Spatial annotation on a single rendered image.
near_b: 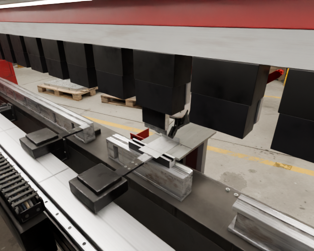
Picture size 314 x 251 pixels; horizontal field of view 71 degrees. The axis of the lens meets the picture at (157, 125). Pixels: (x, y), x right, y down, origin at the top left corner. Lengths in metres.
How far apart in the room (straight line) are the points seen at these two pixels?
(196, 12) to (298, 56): 0.22
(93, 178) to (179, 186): 0.27
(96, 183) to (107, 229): 0.12
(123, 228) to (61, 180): 0.27
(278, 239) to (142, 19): 0.64
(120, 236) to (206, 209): 0.32
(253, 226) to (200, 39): 0.48
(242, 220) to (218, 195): 0.17
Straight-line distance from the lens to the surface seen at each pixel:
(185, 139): 0.85
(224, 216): 0.75
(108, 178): 0.61
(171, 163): 0.74
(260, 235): 0.68
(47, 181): 0.74
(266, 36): 0.46
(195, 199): 0.78
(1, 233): 2.12
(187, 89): 0.63
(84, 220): 0.59
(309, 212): 2.28
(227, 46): 0.49
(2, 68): 2.70
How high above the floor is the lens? 1.42
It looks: 26 degrees down
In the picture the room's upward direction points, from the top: straight up
